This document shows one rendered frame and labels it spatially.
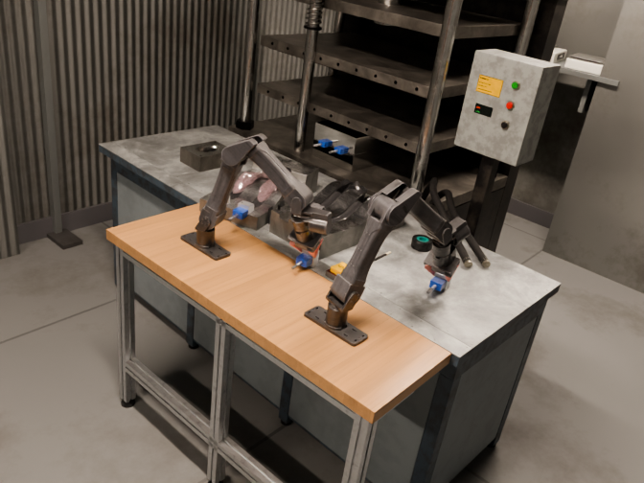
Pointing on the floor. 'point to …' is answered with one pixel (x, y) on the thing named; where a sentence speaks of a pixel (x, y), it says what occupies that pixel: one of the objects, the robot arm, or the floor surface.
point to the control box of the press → (502, 117)
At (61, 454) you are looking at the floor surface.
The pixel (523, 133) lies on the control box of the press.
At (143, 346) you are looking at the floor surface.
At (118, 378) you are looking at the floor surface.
